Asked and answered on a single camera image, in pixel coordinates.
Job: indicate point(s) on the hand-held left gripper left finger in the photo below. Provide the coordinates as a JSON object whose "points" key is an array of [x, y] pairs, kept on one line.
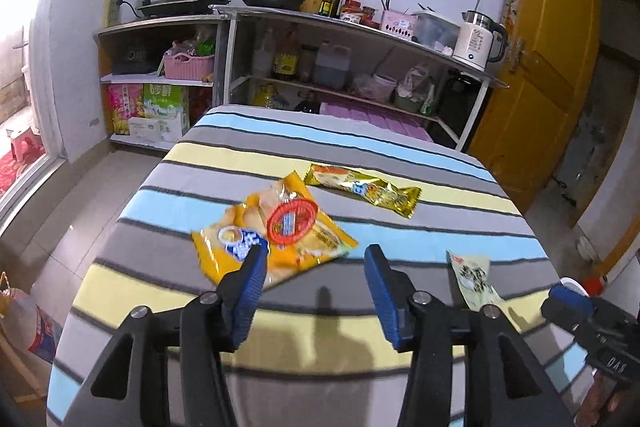
{"points": [[250, 294]]}

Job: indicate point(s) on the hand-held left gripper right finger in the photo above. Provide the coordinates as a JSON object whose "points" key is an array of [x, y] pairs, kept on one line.
{"points": [[382, 299]]}

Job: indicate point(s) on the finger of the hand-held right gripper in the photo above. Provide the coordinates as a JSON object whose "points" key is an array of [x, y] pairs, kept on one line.
{"points": [[570, 299]]}

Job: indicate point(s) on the orange snack packet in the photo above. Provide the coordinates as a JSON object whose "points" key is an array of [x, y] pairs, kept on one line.
{"points": [[295, 227]]}

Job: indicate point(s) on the pale green snack packet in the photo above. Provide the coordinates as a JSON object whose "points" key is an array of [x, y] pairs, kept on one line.
{"points": [[472, 279]]}

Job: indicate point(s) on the golden snack packet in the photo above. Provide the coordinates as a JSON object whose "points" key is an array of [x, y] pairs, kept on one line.
{"points": [[370, 192]]}

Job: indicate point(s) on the person's right hand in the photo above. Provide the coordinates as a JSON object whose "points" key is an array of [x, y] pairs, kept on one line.
{"points": [[605, 394]]}

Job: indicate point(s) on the striped tablecloth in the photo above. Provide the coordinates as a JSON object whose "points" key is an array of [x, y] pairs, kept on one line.
{"points": [[325, 147]]}

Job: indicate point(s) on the pink plastic stool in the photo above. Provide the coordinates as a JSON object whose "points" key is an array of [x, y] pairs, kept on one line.
{"points": [[375, 119]]}

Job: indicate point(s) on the white cardboard box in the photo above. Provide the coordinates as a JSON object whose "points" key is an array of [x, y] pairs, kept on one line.
{"points": [[150, 131]]}

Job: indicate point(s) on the green bowl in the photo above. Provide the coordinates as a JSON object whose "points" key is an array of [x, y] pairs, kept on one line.
{"points": [[406, 103]]}

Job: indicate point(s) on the yellow cooking oil bottle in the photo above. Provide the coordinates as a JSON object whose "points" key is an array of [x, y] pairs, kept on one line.
{"points": [[265, 96]]}

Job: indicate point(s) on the green white packet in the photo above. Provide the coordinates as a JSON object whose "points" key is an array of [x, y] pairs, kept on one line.
{"points": [[427, 99]]}

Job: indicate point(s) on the green white carton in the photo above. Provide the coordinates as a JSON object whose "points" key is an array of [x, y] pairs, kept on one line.
{"points": [[167, 102]]}

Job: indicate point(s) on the pink rimmed white bowl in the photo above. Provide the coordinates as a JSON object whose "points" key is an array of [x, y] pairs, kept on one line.
{"points": [[385, 88]]}

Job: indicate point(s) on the printed plastic bag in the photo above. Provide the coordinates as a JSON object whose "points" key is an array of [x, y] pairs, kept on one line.
{"points": [[35, 317]]}

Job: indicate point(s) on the yellow wooden door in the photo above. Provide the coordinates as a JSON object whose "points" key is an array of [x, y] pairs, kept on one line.
{"points": [[545, 82]]}

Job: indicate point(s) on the white plastic bag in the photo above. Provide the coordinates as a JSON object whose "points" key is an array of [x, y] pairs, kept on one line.
{"points": [[415, 79]]}

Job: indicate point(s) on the pink yellow carton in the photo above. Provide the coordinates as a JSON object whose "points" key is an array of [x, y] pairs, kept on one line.
{"points": [[125, 109]]}

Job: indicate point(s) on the pink plastic basket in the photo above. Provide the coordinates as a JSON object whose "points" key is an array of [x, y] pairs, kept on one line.
{"points": [[189, 66]]}

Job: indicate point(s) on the glass jar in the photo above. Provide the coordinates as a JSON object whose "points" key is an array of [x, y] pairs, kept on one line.
{"points": [[308, 64]]}

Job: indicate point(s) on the yellow label oil bottle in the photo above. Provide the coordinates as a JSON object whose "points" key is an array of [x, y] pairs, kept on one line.
{"points": [[286, 59]]}

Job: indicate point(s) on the grey plastic jug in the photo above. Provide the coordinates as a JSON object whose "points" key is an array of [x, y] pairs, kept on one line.
{"points": [[332, 67]]}

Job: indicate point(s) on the clear plastic bottle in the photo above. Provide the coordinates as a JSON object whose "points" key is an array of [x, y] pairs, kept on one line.
{"points": [[262, 54]]}

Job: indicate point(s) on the red floor mat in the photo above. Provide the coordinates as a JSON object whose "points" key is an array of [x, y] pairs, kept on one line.
{"points": [[12, 172]]}

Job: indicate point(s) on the small white stool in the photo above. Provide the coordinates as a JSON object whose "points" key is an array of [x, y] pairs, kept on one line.
{"points": [[25, 144]]}

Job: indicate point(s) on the clear storage container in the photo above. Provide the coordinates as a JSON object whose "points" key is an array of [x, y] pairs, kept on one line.
{"points": [[435, 32]]}

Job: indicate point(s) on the white electric kettle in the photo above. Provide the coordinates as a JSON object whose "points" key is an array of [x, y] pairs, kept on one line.
{"points": [[475, 42]]}

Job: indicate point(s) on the pink utensil holder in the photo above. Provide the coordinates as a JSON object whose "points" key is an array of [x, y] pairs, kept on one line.
{"points": [[399, 26]]}

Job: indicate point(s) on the long white shelf unit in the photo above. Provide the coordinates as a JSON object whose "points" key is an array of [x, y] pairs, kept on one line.
{"points": [[350, 23]]}

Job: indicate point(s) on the red sauce jar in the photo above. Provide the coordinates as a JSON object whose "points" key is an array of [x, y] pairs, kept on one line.
{"points": [[350, 12], [368, 17]]}

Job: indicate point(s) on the low white shelf unit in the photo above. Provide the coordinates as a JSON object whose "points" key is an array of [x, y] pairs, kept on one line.
{"points": [[150, 23]]}

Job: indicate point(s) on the black induction cooker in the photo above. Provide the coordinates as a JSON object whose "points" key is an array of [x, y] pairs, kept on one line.
{"points": [[175, 6]]}

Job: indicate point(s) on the yellow power strip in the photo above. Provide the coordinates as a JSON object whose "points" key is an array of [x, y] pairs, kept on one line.
{"points": [[114, 4]]}

